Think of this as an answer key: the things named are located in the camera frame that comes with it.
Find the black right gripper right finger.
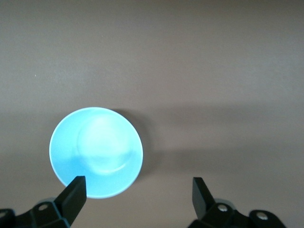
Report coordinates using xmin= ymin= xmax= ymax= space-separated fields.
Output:
xmin=189 ymin=177 xmax=285 ymax=228

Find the light blue bowl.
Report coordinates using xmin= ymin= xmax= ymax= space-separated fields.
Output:
xmin=49 ymin=107 xmax=144 ymax=199

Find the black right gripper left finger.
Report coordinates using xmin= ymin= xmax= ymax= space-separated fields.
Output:
xmin=0 ymin=176 xmax=86 ymax=228

